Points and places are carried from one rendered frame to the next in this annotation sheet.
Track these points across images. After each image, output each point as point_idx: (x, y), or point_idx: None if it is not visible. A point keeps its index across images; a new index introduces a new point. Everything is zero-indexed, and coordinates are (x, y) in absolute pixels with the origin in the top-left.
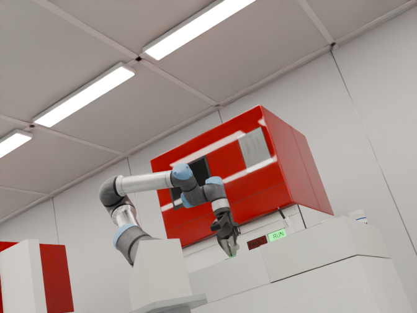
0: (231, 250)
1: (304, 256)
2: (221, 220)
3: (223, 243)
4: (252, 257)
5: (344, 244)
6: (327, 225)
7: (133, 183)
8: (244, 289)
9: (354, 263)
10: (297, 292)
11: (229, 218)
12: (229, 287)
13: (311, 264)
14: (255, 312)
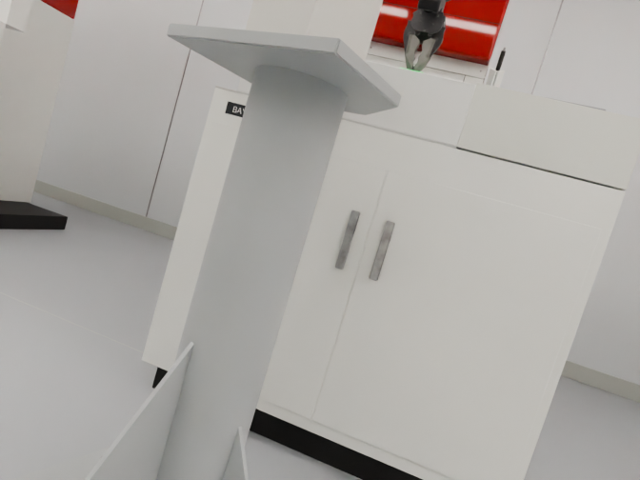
0: (417, 61)
1: (540, 142)
2: (442, 1)
3: (412, 41)
4: (452, 91)
5: (616, 164)
6: (612, 120)
7: None
8: (407, 130)
9: (610, 199)
10: (489, 186)
11: (440, 10)
12: (384, 114)
13: (541, 160)
14: (404, 173)
